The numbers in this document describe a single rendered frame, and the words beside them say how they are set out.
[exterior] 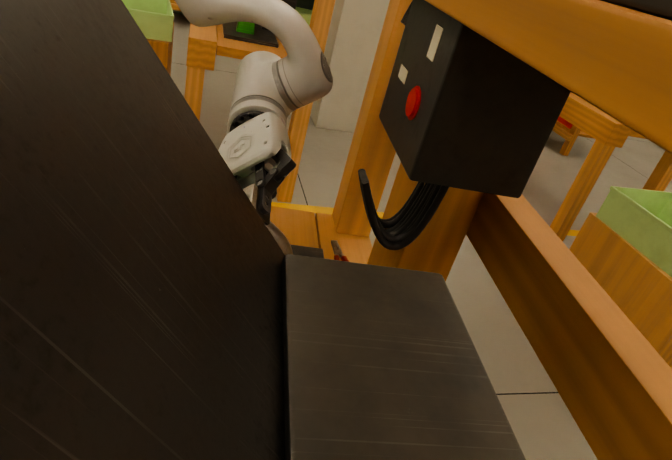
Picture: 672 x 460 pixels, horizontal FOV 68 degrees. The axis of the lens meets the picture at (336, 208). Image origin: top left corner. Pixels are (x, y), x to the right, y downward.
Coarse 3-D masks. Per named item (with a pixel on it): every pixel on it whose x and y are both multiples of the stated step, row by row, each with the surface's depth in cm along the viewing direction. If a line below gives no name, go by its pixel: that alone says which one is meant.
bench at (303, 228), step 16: (272, 208) 129; (288, 224) 124; (304, 224) 126; (320, 224) 128; (288, 240) 118; (304, 240) 120; (320, 240) 122; (352, 240) 125; (368, 240) 127; (352, 256) 119; (368, 256) 120
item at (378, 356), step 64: (320, 320) 44; (384, 320) 46; (448, 320) 49; (320, 384) 38; (384, 384) 40; (448, 384) 41; (320, 448) 34; (384, 448) 35; (448, 448) 36; (512, 448) 37
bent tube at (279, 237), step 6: (252, 186) 58; (246, 192) 58; (252, 192) 57; (252, 198) 56; (252, 204) 56; (270, 222) 60; (270, 228) 60; (276, 228) 61; (276, 234) 61; (282, 234) 62; (276, 240) 61; (282, 240) 61; (282, 246) 61; (288, 246) 62; (288, 252) 63
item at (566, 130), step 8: (560, 120) 548; (560, 128) 535; (568, 128) 533; (576, 128) 520; (568, 136) 523; (576, 136) 525; (584, 136) 528; (568, 144) 528; (560, 152) 538; (568, 152) 534
